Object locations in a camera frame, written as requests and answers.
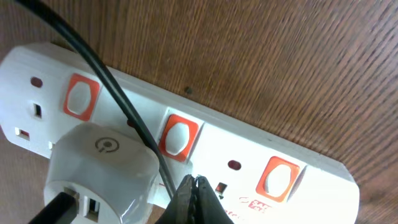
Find black USB charging cable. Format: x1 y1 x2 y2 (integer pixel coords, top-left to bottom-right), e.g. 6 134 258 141
15 0 177 224

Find white power strip red switches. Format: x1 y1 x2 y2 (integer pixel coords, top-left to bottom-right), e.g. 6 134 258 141
1 43 359 223

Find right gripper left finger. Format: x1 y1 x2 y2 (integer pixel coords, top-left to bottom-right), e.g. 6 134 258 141
155 175 196 224

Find white USB charger plug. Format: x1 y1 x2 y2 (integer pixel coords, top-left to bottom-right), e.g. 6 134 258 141
44 123 159 223

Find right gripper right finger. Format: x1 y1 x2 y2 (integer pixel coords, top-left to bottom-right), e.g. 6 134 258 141
195 176 233 224

